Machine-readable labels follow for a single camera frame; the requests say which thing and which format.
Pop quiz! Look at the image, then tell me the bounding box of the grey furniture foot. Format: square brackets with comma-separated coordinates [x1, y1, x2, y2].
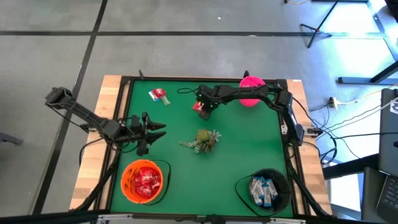
[0, 132, 24, 146]

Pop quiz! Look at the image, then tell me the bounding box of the green table mat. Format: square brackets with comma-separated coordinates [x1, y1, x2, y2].
[110, 80, 295, 218]

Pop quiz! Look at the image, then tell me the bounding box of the black plastic bucket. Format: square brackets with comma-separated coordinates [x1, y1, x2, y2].
[234, 168, 292, 218]

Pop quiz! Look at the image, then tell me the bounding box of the black tripod stand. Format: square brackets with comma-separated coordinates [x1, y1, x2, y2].
[299, 0, 343, 49]

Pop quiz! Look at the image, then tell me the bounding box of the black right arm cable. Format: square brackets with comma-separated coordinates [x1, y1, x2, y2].
[177, 86, 200, 95]

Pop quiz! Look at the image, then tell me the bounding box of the grey top desk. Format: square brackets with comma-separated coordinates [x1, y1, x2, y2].
[377, 88, 398, 177]

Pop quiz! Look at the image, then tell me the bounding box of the pink plastic bucket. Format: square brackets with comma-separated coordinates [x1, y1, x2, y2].
[238, 75, 269, 108]

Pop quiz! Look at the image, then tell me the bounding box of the black standing desk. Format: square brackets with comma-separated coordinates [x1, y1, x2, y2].
[337, 12, 398, 86]

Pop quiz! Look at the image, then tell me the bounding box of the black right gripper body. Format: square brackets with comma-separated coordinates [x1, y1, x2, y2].
[201, 85, 222, 110]

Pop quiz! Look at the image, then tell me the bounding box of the black floor cable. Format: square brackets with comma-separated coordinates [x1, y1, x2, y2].
[303, 105, 398, 166]

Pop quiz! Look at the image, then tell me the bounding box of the potted artificial succulent plant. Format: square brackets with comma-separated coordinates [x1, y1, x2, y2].
[178, 128, 222, 154]

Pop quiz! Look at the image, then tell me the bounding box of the orange pumpkin face bucket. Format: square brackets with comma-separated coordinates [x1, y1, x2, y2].
[120, 159, 172, 207]

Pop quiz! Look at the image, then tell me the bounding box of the grey keyboard tray desk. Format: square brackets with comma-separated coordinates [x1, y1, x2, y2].
[360, 167, 398, 224]

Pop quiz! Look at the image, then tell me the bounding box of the black white computer keyboard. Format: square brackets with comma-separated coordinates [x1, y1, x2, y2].
[374, 175, 398, 222]

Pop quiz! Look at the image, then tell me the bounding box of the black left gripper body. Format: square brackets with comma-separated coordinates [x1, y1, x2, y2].
[119, 123, 147, 144]

